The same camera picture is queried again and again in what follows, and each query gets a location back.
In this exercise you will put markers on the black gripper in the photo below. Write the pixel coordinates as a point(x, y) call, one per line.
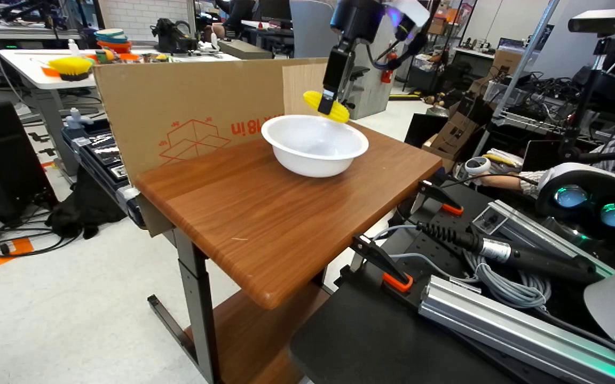
point(338, 67)

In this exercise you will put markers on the yellow oval toy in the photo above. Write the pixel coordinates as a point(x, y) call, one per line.
point(310, 100)

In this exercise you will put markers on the white plastic bowl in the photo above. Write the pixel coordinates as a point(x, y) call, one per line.
point(315, 151)

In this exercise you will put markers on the small brown cardboard box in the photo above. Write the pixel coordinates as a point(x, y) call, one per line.
point(457, 131)

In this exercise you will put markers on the brown cardboard panel red print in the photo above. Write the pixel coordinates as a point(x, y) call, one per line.
point(165, 107)

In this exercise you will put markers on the black device on desk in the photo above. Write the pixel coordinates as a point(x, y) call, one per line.
point(172, 34)

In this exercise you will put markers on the white pegboard panel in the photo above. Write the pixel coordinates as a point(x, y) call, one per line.
point(138, 18)

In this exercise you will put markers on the clear water bottle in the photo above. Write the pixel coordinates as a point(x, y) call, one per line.
point(74, 126)

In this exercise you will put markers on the yellow toy on black base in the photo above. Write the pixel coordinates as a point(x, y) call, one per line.
point(71, 65)

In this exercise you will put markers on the black bag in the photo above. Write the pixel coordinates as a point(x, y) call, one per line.
point(87, 206)

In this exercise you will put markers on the black sensor bar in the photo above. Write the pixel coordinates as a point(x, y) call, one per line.
point(607, 21)

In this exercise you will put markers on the white desk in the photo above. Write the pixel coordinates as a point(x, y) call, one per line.
point(31, 67)

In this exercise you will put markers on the orange floor tape patch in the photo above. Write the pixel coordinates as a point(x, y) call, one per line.
point(1, 255)

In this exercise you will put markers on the gray metal table frame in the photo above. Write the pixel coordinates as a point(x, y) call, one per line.
point(197, 306)

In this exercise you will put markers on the aluminium profile rail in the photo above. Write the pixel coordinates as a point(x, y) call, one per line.
point(501, 320)

